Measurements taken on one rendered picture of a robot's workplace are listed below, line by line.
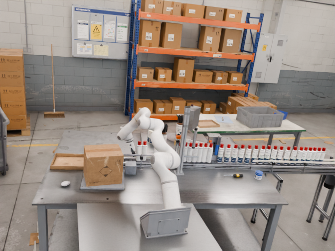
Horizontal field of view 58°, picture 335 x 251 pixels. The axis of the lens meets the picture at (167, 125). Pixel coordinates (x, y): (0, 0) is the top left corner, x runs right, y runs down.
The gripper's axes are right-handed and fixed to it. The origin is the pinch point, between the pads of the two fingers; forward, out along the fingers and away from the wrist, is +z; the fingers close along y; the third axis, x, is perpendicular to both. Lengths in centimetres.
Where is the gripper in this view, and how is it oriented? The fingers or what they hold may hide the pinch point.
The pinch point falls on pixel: (133, 154)
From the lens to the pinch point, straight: 299.1
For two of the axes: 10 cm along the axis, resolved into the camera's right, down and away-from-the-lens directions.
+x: -9.6, 2.8, -0.5
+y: -1.5, -3.5, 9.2
